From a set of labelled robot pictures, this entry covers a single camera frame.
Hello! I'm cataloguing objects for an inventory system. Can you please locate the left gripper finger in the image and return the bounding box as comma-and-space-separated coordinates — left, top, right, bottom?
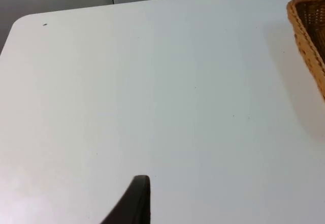
100, 175, 152, 224

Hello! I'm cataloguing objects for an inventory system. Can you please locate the pale brown wicker basket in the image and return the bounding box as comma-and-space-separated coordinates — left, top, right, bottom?
286, 0, 325, 102

